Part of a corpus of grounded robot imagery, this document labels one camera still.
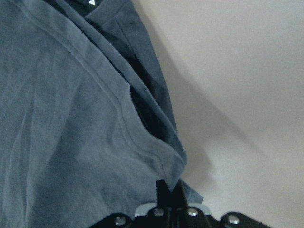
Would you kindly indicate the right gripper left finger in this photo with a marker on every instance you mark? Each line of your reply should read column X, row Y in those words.
column 163, row 194

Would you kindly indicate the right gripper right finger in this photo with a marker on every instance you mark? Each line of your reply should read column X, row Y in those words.
column 178, row 197

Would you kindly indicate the black graphic t-shirt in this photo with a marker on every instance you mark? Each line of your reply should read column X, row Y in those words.
column 86, row 122

